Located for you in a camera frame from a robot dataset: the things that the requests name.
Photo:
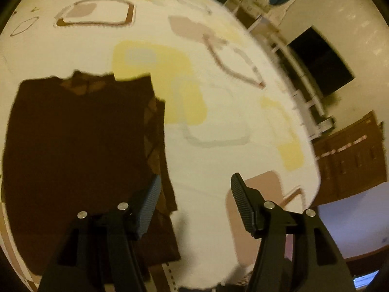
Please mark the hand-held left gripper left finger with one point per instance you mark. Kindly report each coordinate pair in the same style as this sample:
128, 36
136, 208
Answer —
150, 200

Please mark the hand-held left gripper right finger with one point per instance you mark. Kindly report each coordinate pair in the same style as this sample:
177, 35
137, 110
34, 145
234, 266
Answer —
243, 200

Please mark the brown plaid-lined garment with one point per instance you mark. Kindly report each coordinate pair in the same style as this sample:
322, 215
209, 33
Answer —
76, 143

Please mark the brown wooden cabinet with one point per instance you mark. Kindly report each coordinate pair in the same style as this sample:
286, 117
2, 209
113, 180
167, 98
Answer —
349, 164

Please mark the black wall television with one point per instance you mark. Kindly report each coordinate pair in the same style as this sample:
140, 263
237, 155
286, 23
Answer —
322, 60

